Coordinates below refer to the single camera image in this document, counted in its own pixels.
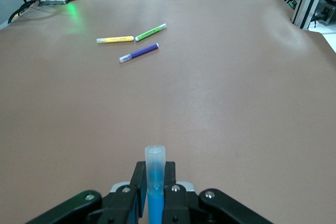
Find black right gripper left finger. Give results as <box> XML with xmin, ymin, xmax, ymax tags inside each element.
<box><xmin>26</xmin><ymin>161</ymin><xmax>147</xmax><ymax>224</ymax></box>

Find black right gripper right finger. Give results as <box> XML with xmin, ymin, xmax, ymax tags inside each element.
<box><xmin>162</xmin><ymin>161</ymin><xmax>275</xmax><ymax>224</ymax></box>

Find blue marker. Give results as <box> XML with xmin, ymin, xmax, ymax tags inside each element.
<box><xmin>144</xmin><ymin>145</ymin><xmax>166</xmax><ymax>224</ymax></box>

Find brown table mat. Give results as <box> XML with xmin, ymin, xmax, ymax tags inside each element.
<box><xmin>0</xmin><ymin>0</ymin><xmax>336</xmax><ymax>224</ymax></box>

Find purple marker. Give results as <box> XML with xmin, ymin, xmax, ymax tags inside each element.
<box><xmin>119</xmin><ymin>42</ymin><xmax>160</xmax><ymax>63</ymax></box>

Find yellow marker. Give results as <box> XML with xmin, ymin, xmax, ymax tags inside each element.
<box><xmin>96</xmin><ymin>35</ymin><xmax>135</xmax><ymax>44</ymax></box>

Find green marker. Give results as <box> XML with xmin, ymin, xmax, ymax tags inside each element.
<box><xmin>134</xmin><ymin>23</ymin><xmax>167</xmax><ymax>42</ymax></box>

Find black electronics box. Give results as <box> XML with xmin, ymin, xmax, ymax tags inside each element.
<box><xmin>313</xmin><ymin>0</ymin><xmax>336</xmax><ymax>23</ymax></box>

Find black arm base cables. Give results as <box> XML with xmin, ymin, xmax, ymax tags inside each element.
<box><xmin>7</xmin><ymin>0</ymin><xmax>45</xmax><ymax>25</ymax></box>

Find aluminium camera mount post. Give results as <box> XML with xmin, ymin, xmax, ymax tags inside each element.
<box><xmin>291</xmin><ymin>0</ymin><xmax>330</xmax><ymax>30</ymax></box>

